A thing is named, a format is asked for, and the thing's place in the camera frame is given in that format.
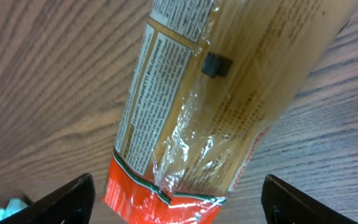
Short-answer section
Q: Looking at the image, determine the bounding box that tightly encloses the orange San Remo pasta packet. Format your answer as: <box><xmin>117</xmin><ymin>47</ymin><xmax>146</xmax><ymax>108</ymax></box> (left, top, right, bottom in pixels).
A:
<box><xmin>103</xmin><ymin>0</ymin><xmax>358</xmax><ymax>223</ymax></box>

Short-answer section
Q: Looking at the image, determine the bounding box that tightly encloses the teal snack bar packet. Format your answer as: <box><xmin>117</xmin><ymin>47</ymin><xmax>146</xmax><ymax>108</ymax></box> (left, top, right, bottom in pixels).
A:
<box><xmin>0</xmin><ymin>198</ymin><xmax>28</xmax><ymax>221</ymax></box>

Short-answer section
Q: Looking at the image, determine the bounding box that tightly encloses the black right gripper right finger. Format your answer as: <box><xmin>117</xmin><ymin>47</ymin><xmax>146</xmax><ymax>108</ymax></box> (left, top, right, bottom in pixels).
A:
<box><xmin>261</xmin><ymin>174</ymin><xmax>357</xmax><ymax>224</ymax></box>

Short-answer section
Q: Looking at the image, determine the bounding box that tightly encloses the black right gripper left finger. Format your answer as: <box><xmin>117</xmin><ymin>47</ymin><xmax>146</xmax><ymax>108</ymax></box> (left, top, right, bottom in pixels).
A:
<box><xmin>0</xmin><ymin>173</ymin><xmax>96</xmax><ymax>224</ymax></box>

